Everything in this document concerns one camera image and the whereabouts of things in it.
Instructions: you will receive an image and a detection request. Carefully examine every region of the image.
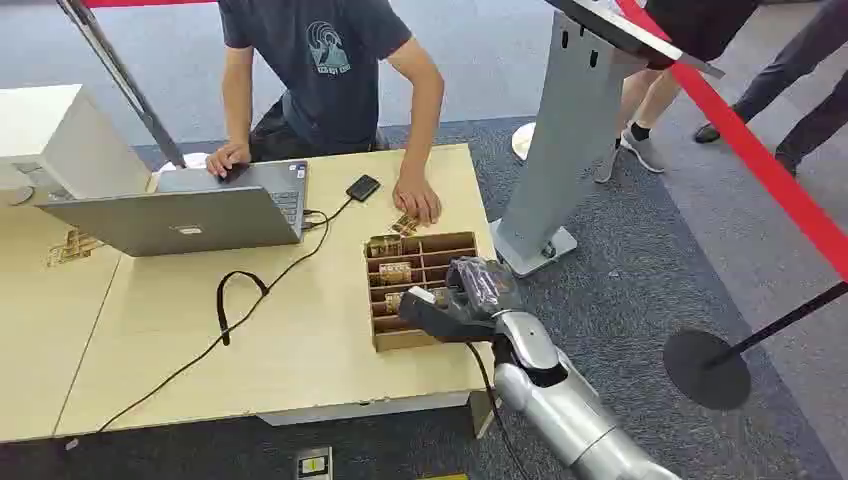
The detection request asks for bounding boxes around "white round floor base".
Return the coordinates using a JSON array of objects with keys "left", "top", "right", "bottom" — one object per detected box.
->
[{"left": 511, "top": 121, "right": 537, "bottom": 162}]

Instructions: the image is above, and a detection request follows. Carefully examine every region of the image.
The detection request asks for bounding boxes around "person's left hand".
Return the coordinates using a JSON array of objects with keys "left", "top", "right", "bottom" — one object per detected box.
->
[{"left": 392, "top": 170, "right": 443, "bottom": 227}]

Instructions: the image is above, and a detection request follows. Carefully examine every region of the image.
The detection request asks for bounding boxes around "grey kiosk stand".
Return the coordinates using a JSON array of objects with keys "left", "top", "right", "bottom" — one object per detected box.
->
[{"left": 488, "top": 0, "right": 727, "bottom": 280}]

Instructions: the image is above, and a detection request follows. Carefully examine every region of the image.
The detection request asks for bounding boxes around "person in dark shoes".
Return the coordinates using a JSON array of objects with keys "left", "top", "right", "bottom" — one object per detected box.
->
[{"left": 693, "top": 0, "right": 848, "bottom": 178}]

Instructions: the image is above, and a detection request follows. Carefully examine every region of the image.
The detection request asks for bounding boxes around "person in grey sneakers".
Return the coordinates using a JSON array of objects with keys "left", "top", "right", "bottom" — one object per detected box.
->
[{"left": 591, "top": 0, "right": 763, "bottom": 185}]

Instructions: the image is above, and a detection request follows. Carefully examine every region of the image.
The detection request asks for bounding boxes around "red barrier belt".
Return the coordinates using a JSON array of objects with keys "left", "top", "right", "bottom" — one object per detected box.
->
[{"left": 616, "top": 0, "right": 848, "bottom": 283}]

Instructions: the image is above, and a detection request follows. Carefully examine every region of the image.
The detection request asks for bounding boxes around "seated person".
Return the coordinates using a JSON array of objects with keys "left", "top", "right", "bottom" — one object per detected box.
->
[{"left": 205, "top": 0, "right": 446, "bottom": 227}]

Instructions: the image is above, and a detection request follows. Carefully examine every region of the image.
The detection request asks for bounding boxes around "black cable with strap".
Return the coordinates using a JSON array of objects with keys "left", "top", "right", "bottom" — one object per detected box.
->
[{"left": 97, "top": 197, "right": 356, "bottom": 433}]

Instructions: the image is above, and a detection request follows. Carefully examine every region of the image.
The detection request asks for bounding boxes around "person's right hand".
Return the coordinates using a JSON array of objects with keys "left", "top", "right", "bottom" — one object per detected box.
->
[{"left": 205, "top": 140, "right": 253, "bottom": 180}]

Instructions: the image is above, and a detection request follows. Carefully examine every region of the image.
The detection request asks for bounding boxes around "metal floor socket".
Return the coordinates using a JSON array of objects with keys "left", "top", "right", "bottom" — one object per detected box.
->
[{"left": 295, "top": 447, "right": 334, "bottom": 480}]

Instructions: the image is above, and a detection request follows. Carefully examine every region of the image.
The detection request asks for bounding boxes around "wooden card box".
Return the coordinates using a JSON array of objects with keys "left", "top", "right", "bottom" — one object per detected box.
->
[{"left": 364, "top": 231, "right": 480, "bottom": 353}]

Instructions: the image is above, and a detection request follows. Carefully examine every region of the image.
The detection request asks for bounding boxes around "black stanchion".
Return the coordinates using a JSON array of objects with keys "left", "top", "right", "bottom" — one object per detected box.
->
[{"left": 663, "top": 281, "right": 848, "bottom": 412}]

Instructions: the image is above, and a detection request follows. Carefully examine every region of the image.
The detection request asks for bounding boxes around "red belt strip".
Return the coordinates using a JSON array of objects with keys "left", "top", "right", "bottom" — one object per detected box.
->
[{"left": 82, "top": 0, "right": 220, "bottom": 9}]

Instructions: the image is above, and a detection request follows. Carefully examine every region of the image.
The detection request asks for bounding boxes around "black external drive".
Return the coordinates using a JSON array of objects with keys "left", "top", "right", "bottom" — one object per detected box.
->
[{"left": 345, "top": 174, "right": 382, "bottom": 203}]

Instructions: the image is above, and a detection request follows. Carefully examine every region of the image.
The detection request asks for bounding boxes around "dark slanted pole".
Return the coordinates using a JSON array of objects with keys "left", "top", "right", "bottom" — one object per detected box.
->
[{"left": 56, "top": 0, "right": 188, "bottom": 170}]

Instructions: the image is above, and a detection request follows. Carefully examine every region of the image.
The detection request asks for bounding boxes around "white box device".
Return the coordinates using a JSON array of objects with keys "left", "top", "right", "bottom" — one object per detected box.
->
[{"left": 0, "top": 84, "right": 152, "bottom": 207}]

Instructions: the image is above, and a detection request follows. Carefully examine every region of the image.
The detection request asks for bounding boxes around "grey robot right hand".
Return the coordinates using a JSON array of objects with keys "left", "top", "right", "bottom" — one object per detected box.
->
[{"left": 397, "top": 256, "right": 523, "bottom": 345}]

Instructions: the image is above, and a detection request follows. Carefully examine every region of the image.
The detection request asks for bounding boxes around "grey laptop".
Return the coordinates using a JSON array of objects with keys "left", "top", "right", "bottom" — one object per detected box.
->
[{"left": 36, "top": 160, "right": 310, "bottom": 258}]

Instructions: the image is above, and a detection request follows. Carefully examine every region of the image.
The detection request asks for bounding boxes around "white round pole base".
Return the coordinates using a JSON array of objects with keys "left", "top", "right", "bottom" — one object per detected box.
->
[{"left": 157, "top": 152, "right": 211, "bottom": 176}]

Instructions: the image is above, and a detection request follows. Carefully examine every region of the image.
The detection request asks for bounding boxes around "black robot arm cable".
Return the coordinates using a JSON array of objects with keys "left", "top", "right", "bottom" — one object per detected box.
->
[{"left": 466, "top": 342, "right": 531, "bottom": 480}]

